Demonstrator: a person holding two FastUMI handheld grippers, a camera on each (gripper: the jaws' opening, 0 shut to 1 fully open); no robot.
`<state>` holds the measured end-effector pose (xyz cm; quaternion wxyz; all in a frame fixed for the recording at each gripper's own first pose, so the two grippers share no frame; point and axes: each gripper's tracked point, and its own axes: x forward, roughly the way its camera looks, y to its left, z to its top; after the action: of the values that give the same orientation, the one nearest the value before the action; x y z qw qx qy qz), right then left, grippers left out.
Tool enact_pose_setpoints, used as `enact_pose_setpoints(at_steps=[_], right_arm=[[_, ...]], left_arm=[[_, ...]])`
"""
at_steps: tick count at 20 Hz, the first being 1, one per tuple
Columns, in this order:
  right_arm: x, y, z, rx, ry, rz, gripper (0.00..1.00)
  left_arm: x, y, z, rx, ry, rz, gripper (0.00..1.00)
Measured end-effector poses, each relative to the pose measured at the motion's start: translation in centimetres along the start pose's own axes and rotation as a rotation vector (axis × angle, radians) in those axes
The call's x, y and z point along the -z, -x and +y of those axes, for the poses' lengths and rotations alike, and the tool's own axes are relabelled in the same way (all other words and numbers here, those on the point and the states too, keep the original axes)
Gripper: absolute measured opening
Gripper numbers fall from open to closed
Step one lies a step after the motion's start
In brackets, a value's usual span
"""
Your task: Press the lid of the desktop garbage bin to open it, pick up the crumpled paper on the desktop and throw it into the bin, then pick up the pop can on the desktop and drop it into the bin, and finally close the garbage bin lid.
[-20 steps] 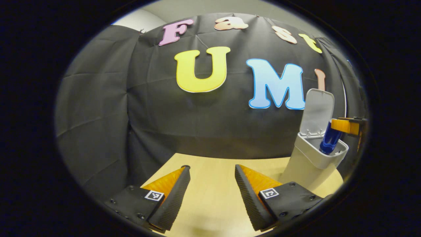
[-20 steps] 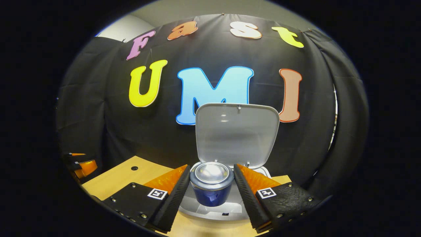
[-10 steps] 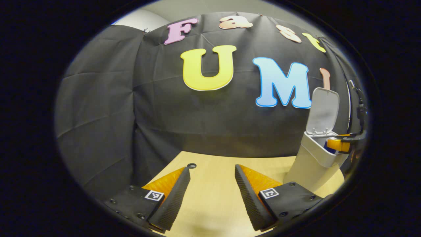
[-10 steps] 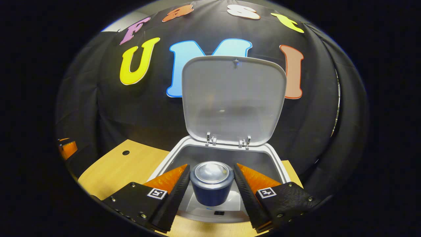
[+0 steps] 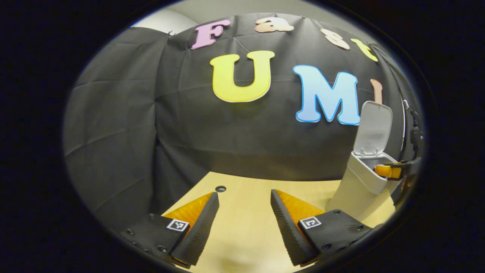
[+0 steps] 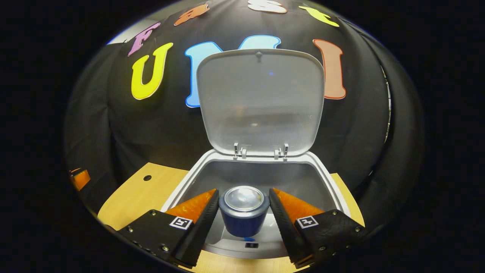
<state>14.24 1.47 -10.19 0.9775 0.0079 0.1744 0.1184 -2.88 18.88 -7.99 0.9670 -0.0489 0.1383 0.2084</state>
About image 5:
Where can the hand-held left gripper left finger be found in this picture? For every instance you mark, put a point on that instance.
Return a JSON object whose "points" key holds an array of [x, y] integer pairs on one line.
{"points": [[201, 235]]}

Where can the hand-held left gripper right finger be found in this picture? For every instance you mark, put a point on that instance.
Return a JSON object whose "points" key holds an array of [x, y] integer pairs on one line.
{"points": [[288, 235]]}

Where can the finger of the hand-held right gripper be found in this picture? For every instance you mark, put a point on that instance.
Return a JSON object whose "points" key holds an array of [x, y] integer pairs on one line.
{"points": [[390, 171]]}

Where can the white desktop garbage bin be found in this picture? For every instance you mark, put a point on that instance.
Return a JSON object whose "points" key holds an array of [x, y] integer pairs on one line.
{"points": [[352, 193]]}

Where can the wooden desktop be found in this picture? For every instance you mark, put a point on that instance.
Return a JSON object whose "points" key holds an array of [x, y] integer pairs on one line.
{"points": [[246, 220]]}

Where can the black backdrop cloth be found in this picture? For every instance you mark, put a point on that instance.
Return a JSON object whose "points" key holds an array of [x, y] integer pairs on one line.
{"points": [[189, 151]]}

